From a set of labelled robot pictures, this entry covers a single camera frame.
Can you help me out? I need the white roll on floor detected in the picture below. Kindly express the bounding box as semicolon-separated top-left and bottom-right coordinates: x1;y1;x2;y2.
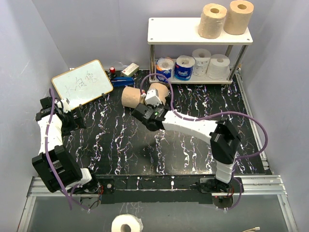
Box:
111;214;143;232

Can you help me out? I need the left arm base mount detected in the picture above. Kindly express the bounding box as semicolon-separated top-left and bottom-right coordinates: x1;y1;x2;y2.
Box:
79;174;115;201

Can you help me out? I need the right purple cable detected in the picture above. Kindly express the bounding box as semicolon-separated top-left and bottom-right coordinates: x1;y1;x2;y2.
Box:
140;73;269;210

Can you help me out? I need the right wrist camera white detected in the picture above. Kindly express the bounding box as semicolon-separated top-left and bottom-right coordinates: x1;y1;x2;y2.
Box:
144;88;162;107

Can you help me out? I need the red emergency stop button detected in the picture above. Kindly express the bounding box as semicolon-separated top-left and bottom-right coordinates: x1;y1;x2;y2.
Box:
109;67;116;75

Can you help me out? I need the white two-tier shelf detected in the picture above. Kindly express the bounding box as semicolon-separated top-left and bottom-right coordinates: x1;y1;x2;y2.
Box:
148;17;253;85

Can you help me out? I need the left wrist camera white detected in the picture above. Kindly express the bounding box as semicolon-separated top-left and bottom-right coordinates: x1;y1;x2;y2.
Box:
56;98;71;114

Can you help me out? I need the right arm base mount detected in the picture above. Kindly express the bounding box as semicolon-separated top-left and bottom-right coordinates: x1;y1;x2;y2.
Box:
190;177;244;197

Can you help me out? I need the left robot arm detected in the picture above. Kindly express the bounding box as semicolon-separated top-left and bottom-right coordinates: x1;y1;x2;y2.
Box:
32;97;100;193

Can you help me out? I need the small whiteboard wooden frame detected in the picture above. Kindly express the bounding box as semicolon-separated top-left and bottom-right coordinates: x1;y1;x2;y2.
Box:
52;59;113;109

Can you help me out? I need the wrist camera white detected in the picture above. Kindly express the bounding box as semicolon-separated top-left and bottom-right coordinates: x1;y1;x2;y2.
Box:
144;88;162;107
56;98;71;114

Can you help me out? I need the brown roll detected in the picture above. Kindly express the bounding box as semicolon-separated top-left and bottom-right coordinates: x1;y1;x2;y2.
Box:
121;87;140;108
149;83;169;104
224;0;254;35
197;3;227;39

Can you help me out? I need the blue Tempo roll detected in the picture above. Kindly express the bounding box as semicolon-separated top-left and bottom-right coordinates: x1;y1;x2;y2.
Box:
174;55;195;81

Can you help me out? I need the brown roll front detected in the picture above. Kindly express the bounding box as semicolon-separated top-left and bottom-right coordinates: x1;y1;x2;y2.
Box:
224;0;254;35
197;3;227;39

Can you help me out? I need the light blue roll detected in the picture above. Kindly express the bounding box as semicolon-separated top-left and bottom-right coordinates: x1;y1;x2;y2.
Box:
155;57;174;79

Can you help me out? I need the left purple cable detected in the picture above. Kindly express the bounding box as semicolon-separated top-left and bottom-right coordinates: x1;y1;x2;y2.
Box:
45;87;91;211

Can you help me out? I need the aluminium rail frame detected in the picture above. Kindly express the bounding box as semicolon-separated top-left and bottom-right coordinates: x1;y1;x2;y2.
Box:
18;67;299;232

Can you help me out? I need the plain white paper roll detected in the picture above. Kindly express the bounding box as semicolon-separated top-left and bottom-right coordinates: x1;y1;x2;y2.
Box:
207;54;230;80

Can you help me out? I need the white patterned paper roll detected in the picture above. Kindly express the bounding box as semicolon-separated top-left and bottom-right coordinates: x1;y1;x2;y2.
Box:
192;48;211;76

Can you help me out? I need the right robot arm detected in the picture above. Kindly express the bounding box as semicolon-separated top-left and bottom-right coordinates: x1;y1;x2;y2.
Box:
132;103;241;192

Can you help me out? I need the blue stapler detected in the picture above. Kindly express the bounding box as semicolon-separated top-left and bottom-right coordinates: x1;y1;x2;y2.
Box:
111;77;134;87

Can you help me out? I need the white green small box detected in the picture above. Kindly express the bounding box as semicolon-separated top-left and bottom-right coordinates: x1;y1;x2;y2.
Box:
121;63;140;77

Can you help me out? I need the purple cable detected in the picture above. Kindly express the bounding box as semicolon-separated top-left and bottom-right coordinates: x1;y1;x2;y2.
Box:
140;73;269;210
45;87;91;211

